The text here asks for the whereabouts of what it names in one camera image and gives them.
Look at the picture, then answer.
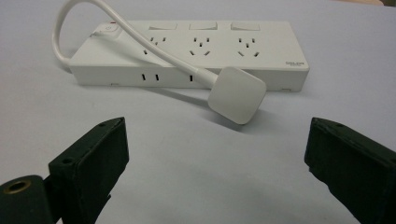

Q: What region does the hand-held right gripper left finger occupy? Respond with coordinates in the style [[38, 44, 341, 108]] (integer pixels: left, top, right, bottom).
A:
[[48, 117, 130, 224]]

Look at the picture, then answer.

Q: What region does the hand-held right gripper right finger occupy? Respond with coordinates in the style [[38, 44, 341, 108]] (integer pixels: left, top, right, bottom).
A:
[[304, 117, 396, 224]]

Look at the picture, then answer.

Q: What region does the white power plug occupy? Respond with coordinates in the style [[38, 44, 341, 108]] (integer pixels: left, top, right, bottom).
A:
[[206, 66, 268, 125]]

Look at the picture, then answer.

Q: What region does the white power cable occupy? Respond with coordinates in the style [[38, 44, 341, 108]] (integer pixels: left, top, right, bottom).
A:
[[51, 0, 219, 86]]

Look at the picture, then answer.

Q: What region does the white power strip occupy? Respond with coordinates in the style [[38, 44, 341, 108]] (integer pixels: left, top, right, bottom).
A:
[[68, 20, 310, 92]]

